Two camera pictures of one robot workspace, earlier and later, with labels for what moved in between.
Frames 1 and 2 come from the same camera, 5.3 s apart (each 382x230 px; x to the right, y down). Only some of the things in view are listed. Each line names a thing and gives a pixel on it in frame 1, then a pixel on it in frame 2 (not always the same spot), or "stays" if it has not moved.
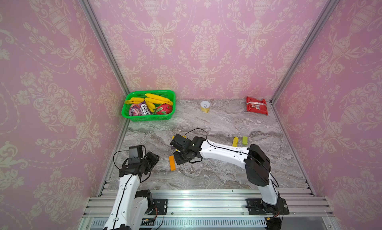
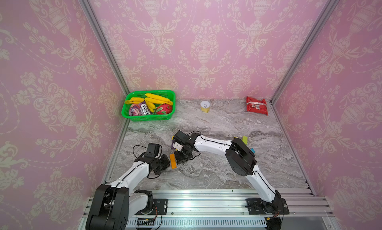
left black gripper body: [148, 161] → [162, 164]
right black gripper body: [180, 160] stays
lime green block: [244, 140] stays
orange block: [172, 163] stays
